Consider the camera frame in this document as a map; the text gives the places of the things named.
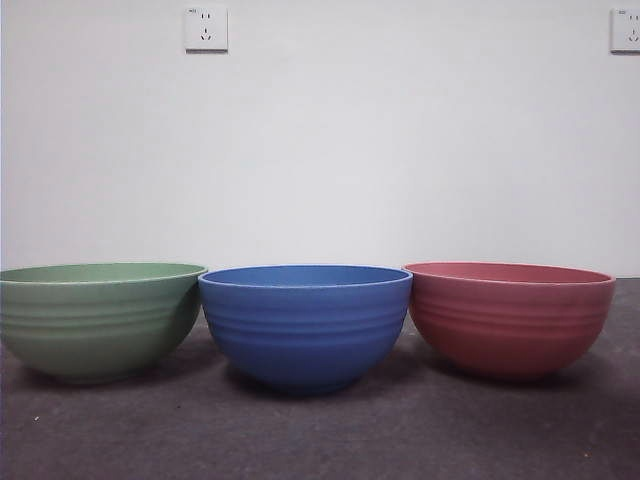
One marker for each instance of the red ribbed bowl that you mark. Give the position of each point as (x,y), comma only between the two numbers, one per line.
(510,330)

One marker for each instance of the green ribbed bowl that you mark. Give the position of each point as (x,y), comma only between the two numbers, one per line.
(100,325)

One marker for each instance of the blue ribbed bowl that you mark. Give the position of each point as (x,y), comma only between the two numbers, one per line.
(305,335)

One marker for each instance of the white wall socket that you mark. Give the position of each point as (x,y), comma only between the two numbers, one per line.
(627,31)
(206,29)

